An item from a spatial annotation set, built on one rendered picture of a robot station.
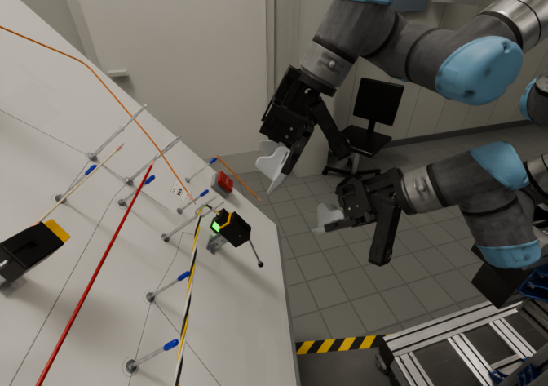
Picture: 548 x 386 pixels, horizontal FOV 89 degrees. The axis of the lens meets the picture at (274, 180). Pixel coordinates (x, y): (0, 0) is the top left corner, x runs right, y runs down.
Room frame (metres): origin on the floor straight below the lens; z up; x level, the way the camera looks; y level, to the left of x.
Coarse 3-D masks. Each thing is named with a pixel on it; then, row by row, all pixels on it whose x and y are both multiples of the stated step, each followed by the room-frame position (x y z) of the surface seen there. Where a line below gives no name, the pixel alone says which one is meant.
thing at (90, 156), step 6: (144, 108) 0.44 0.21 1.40; (138, 114) 0.42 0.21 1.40; (132, 120) 0.42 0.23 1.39; (120, 126) 0.42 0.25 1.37; (120, 132) 0.42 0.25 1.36; (108, 138) 0.42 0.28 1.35; (102, 144) 0.42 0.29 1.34; (96, 150) 0.42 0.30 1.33; (90, 156) 0.42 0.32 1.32; (96, 156) 0.42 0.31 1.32
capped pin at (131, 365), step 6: (168, 342) 0.16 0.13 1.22; (174, 342) 0.16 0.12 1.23; (162, 348) 0.16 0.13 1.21; (168, 348) 0.15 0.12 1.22; (150, 354) 0.15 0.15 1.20; (156, 354) 0.15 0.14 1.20; (132, 360) 0.16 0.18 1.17; (138, 360) 0.15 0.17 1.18; (144, 360) 0.15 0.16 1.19; (126, 366) 0.15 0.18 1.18; (132, 366) 0.15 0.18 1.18; (132, 372) 0.15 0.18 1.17
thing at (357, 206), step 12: (360, 180) 0.42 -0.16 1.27; (372, 180) 0.43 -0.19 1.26; (384, 180) 0.41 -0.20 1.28; (396, 180) 0.39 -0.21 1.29; (348, 192) 0.42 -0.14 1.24; (360, 192) 0.40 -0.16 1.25; (372, 192) 0.41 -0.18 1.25; (384, 192) 0.40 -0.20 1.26; (396, 192) 0.37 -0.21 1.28; (348, 204) 0.40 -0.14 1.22; (360, 204) 0.39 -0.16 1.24; (372, 204) 0.39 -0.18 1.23; (396, 204) 0.37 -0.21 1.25; (408, 204) 0.35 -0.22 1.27; (348, 216) 0.39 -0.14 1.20; (360, 216) 0.38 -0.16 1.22; (372, 216) 0.37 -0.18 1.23
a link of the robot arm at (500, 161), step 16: (496, 144) 0.36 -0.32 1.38; (448, 160) 0.37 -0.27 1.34; (464, 160) 0.36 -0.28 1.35; (480, 160) 0.34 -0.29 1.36; (496, 160) 0.33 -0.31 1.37; (512, 160) 0.32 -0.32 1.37; (432, 176) 0.36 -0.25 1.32; (448, 176) 0.35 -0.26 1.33; (464, 176) 0.34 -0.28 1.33; (480, 176) 0.33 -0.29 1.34; (496, 176) 0.32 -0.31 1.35; (512, 176) 0.31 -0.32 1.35; (448, 192) 0.34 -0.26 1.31; (464, 192) 0.33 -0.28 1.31; (480, 192) 0.32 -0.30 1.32; (496, 192) 0.31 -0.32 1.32; (512, 192) 0.32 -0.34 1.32; (464, 208) 0.33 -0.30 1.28; (480, 208) 0.31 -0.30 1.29; (496, 208) 0.31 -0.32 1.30
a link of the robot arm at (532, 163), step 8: (528, 160) 0.42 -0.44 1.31; (536, 160) 0.40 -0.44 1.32; (544, 160) 0.39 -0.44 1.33; (528, 168) 0.40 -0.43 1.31; (536, 168) 0.39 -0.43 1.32; (544, 168) 0.38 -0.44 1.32; (528, 176) 0.39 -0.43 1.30; (536, 176) 0.38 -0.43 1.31; (544, 176) 0.37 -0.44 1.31; (528, 184) 0.38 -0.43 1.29; (536, 184) 0.37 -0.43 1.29; (544, 184) 0.37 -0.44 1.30; (528, 192) 0.37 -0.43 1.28; (536, 192) 0.37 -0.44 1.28; (544, 192) 0.36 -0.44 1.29; (536, 200) 0.37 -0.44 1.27; (544, 200) 0.36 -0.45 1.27
